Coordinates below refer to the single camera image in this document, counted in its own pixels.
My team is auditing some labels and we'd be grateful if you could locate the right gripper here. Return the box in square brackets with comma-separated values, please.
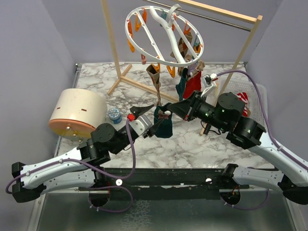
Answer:
[167, 90, 228, 131]

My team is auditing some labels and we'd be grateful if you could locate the dark teal sock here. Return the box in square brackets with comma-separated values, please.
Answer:
[154, 105, 173, 139]
[176, 67, 188, 101]

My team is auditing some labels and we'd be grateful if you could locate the purple clothespin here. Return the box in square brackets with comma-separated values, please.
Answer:
[187, 62, 199, 77]

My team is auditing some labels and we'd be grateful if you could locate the beige argyle sock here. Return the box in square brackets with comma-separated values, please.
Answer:
[178, 32, 193, 58]
[146, 64, 161, 106]

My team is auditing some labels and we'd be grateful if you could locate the red white striped sock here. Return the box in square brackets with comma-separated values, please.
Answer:
[237, 92, 251, 117]

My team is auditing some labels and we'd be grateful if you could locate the white round clip hanger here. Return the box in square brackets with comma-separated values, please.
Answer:
[125, 4, 204, 67]

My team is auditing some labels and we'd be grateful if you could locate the wooden hanger rack frame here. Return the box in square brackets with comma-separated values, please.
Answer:
[101, 0, 263, 105]

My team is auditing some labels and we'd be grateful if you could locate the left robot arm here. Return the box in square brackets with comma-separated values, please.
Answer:
[5, 106, 172, 203]

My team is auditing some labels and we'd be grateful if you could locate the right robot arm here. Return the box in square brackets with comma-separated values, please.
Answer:
[163, 91, 308, 205]

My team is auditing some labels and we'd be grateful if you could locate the red beige reindeer sock front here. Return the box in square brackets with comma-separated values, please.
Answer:
[183, 60, 205, 99]

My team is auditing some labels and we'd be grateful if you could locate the black orange highlighter marker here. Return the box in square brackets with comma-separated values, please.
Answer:
[203, 124, 211, 135]

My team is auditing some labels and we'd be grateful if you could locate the blue patterned round tin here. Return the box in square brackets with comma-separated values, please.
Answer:
[108, 108, 122, 124]

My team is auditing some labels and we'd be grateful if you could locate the yellow orange clothespin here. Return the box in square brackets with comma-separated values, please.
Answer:
[166, 65, 176, 78]

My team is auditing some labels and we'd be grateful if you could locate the white plastic basket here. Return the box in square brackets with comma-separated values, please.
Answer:
[216, 77, 268, 127]

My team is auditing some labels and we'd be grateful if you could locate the pink clothespin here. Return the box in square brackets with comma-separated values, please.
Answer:
[141, 54, 147, 65]

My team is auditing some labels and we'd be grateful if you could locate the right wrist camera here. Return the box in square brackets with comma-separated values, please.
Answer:
[201, 73, 218, 98]

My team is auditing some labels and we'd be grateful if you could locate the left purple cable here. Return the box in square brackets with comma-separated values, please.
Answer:
[5, 120, 137, 194]

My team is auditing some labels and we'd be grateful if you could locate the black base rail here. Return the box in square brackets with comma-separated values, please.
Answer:
[79, 168, 239, 201]

